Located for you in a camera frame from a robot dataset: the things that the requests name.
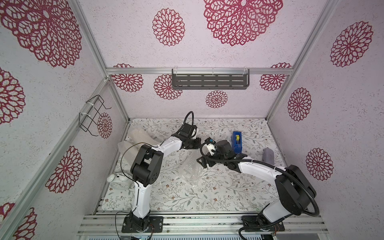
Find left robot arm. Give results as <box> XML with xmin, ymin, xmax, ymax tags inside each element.
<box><xmin>122</xmin><ymin>111</ymin><xmax>201</xmax><ymax>233</ymax></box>

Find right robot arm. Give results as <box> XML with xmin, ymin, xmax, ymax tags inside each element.
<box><xmin>197</xmin><ymin>138</ymin><xmax>320</xmax><ymax>240</ymax></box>

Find blue tape dispenser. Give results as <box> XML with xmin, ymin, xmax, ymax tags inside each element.
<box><xmin>232</xmin><ymin>131</ymin><xmax>243</xmax><ymax>154</ymax></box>

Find white alarm clock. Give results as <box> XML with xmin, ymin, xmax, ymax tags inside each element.
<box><xmin>107</xmin><ymin>172</ymin><xmax>133</xmax><ymax>190</ymax></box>

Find grey slotted wall shelf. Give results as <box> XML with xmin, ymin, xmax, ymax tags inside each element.
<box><xmin>171</xmin><ymin>69</ymin><xmax>250</xmax><ymax>90</ymax></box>

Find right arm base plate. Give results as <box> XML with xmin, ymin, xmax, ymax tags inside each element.
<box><xmin>241</xmin><ymin>215</ymin><xmax>286</xmax><ymax>232</ymax></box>

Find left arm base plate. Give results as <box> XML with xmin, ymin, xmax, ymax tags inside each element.
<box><xmin>122</xmin><ymin>215</ymin><xmax>164</xmax><ymax>234</ymax></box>

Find black wire wall rack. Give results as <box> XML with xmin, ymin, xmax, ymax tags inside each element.
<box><xmin>78</xmin><ymin>95</ymin><xmax>113</xmax><ymax>139</ymax></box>

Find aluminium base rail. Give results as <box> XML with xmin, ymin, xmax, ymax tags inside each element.
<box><xmin>75</xmin><ymin>212</ymin><xmax>329</xmax><ymax>239</ymax></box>

